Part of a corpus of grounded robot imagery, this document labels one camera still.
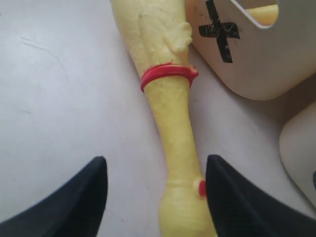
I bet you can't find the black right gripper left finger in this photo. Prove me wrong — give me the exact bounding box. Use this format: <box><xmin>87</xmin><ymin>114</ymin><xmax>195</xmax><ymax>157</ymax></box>
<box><xmin>0</xmin><ymin>157</ymin><xmax>108</xmax><ymax>237</ymax></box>

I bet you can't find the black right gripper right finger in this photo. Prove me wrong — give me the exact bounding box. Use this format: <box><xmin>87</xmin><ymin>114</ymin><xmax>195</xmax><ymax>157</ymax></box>
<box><xmin>205</xmin><ymin>155</ymin><xmax>316</xmax><ymax>237</ymax></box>

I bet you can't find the yellow rubber chicken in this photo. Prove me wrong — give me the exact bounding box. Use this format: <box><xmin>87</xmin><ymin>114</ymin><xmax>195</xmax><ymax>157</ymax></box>
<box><xmin>111</xmin><ymin>0</ymin><xmax>216</xmax><ymax>237</ymax></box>

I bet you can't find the cream bin marked O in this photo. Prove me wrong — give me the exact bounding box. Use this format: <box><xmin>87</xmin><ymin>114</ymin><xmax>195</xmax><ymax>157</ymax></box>
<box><xmin>279</xmin><ymin>102</ymin><xmax>316</xmax><ymax>206</ymax></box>

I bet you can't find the cream bin marked X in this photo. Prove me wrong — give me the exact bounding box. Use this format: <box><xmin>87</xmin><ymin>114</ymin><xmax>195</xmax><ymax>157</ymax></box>
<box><xmin>187</xmin><ymin>0</ymin><xmax>316</xmax><ymax>101</ymax></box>

